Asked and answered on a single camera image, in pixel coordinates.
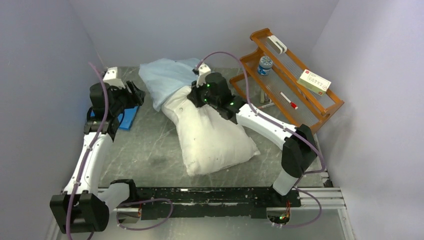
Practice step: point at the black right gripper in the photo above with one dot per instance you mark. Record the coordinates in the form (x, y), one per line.
(193, 95)

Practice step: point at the white pillow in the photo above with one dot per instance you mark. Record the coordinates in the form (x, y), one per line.
(209, 143)

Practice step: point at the white medicine box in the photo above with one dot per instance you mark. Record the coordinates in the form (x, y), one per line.
(314, 82)

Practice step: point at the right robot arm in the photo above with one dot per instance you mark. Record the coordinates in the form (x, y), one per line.
(296, 143)

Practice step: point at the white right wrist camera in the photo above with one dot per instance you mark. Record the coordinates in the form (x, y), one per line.
(202, 71)

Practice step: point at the light blue pillowcase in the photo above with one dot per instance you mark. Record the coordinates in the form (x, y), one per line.
(163, 77)

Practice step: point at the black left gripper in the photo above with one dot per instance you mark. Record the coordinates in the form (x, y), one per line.
(135, 98)

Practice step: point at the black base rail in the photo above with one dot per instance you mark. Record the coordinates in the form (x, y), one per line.
(198, 202)

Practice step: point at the orange wooden shelf rack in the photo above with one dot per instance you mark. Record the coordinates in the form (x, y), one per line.
(313, 110)

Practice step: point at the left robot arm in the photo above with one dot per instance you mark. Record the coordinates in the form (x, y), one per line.
(80, 207)

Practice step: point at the grey pen on table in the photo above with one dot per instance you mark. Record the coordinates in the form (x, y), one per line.
(266, 105)

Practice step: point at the blue white jar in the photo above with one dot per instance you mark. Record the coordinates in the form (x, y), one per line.
(265, 65)

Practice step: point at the white rectangular device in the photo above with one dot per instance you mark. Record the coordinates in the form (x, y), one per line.
(276, 44)

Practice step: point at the red white marker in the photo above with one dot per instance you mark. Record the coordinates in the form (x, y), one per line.
(291, 103)

